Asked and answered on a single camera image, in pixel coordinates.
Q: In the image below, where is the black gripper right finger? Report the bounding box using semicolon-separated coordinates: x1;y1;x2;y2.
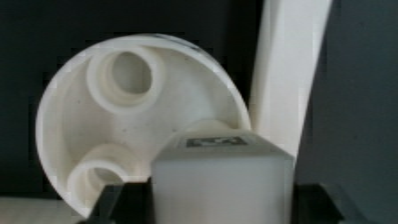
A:
290;184;356;224

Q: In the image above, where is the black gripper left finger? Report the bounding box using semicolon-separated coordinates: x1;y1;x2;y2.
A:
79;180;157;224

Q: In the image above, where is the white stool leg with tag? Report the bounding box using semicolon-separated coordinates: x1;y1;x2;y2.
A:
152;120;294;224

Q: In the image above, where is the white round stool seat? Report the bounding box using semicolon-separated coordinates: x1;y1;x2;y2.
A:
36;34;251;215

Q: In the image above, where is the white front fence bar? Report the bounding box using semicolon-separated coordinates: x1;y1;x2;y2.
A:
0;197;86;224

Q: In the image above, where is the white fence bar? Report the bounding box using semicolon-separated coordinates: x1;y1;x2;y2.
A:
249;0;333;156
0;197;86;224

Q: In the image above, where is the white right fence bar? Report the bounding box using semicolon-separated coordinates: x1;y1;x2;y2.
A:
249;0;333;156

